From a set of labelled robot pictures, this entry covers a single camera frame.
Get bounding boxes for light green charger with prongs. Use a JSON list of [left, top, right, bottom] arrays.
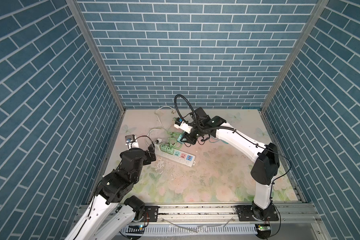
[[160, 144, 168, 153]]

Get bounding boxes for light green charger adapter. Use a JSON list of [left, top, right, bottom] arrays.
[[167, 147, 175, 155]]

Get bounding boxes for white power strip colourful sockets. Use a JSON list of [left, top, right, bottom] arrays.
[[155, 144, 196, 167]]

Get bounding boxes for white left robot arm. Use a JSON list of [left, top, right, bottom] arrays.
[[66, 143, 156, 240]]

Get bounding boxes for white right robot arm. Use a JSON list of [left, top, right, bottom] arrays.
[[174, 94, 286, 221]]

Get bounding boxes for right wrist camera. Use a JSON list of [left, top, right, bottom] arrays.
[[174, 118, 192, 134]]

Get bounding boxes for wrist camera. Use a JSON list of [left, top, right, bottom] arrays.
[[174, 118, 192, 134], [125, 135, 139, 150]]

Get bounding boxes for light green charger cable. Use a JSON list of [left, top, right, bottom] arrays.
[[164, 116, 184, 148]]

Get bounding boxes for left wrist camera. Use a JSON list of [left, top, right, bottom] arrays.
[[125, 135, 139, 150]]

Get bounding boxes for white power strip cord plug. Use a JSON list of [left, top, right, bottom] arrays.
[[147, 106, 176, 137]]

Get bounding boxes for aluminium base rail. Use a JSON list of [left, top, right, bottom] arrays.
[[67, 203, 330, 240]]

